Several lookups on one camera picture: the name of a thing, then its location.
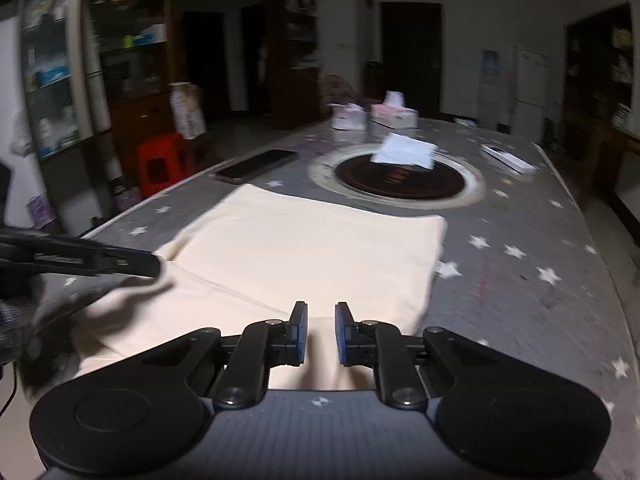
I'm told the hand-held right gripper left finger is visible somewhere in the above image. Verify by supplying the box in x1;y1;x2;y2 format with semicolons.
132;301;310;411

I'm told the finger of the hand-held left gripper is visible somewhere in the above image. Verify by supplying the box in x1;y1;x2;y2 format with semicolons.
0;226;162;279

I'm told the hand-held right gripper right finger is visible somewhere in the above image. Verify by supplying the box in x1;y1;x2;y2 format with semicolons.
334;302;506;410

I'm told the cream garment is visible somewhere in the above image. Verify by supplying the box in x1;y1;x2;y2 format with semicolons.
70;183;448;391

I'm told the person's left forearm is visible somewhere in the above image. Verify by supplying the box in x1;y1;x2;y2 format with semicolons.
0;285;46;366

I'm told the red plastic stool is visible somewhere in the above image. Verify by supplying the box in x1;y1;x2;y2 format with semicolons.
136;133;196;198

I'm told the round built-in induction cooker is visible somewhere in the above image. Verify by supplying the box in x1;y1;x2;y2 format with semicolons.
306;144;486;208

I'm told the dark smartphone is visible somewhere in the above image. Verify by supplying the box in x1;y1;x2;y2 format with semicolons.
215;149;299;182

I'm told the printed paper bag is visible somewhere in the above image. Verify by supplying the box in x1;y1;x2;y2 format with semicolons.
169;82;207;140

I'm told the grey star tablecloth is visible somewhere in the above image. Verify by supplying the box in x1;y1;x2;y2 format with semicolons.
80;119;640;480

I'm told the white tissue sheet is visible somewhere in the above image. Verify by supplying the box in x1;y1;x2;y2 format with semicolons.
370;133;439;170

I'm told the dark wooden display cabinet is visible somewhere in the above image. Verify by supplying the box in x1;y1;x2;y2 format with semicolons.
82;0;176;181

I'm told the small white tissue pack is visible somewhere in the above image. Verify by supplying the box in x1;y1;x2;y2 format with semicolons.
331;102;368;131

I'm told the pink tissue box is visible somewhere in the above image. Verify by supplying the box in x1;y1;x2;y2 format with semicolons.
370;91;419;129

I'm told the white remote control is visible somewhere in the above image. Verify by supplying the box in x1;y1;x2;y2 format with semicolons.
481;144;537;176

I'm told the covered floor fan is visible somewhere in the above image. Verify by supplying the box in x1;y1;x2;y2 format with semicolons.
320;74;358;106

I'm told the dark wooden door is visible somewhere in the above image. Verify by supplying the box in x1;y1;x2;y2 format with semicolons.
381;2;443;120

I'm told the wooden shelf beside archway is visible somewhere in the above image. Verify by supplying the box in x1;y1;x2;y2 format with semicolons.
265;0;321;128

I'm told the water dispenser with blue bottle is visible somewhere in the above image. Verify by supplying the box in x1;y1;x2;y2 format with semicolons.
479;49;503;128

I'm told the white refrigerator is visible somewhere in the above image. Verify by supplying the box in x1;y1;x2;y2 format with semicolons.
512;46;551;141

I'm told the dark wooden side table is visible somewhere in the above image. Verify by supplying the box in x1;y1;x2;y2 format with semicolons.
560;110;640;201

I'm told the tall wooden shelf cabinet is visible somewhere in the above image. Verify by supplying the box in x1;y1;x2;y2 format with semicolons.
565;2;636;126

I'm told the white frame glass cabinet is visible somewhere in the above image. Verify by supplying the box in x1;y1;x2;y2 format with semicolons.
17;0;113;161

